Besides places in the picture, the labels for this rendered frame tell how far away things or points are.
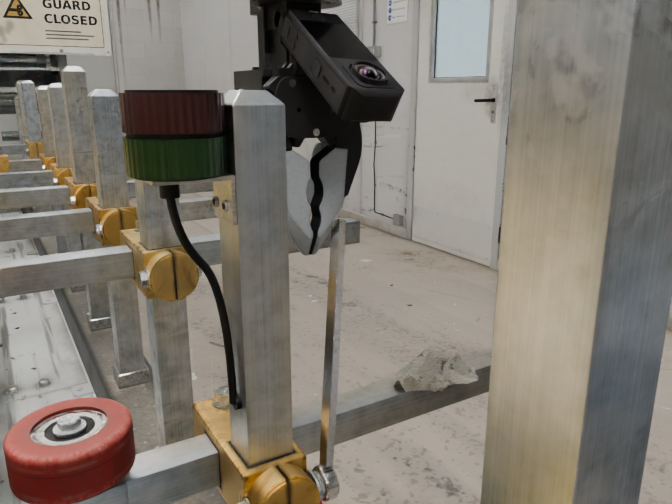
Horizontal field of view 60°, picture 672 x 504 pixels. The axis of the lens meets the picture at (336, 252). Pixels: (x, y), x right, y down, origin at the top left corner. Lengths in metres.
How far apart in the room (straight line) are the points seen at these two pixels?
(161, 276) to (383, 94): 0.31
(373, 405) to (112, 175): 0.50
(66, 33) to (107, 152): 2.07
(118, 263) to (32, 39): 2.28
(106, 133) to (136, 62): 8.58
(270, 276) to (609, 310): 0.26
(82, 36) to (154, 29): 6.64
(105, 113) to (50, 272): 0.28
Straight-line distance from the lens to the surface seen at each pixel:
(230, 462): 0.45
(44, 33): 2.89
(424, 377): 0.57
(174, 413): 0.69
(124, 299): 0.90
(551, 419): 0.19
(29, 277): 0.65
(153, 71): 9.47
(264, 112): 0.37
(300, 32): 0.45
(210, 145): 0.35
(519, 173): 0.18
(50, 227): 0.90
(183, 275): 0.61
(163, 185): 0.35
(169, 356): 0.66
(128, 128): 0.35
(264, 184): 0.37
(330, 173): 0.48
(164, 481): 0.48
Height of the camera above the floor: 1.13
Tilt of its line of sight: 15 degrees down
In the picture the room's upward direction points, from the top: straight up
